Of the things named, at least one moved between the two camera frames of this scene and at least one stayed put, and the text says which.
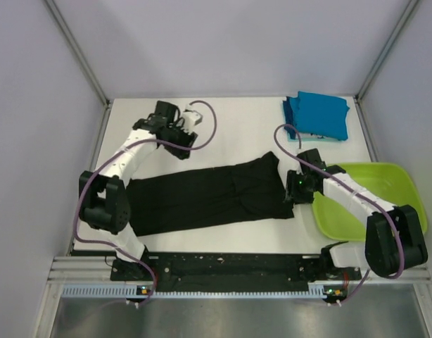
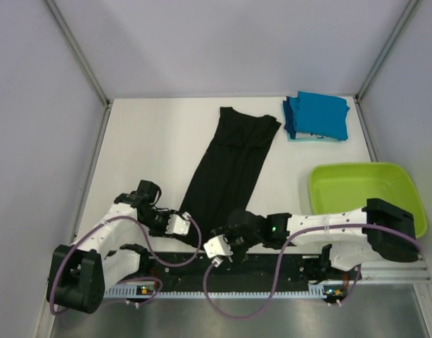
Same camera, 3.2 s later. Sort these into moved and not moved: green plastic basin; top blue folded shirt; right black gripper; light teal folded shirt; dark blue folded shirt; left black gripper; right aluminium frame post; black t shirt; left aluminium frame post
Moved: right black gripper; black t shirt; left black gripper
Not moved: left aluminium frame post; light teal folded shirt; dark blue folded shirt; top blue folded shirt; green plastic basin; right aluminium frame post
